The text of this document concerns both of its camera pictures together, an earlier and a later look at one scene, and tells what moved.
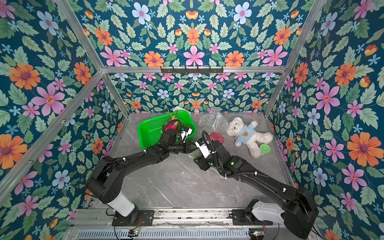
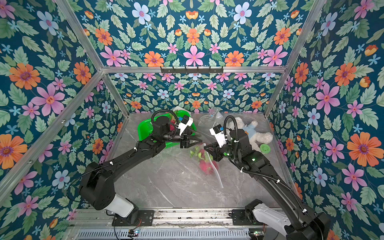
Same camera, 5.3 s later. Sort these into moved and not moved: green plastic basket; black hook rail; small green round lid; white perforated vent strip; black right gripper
Moved: black right gripper
Not moved: small green round lid; white perforated vent strip; black hook rail; green plastic basket
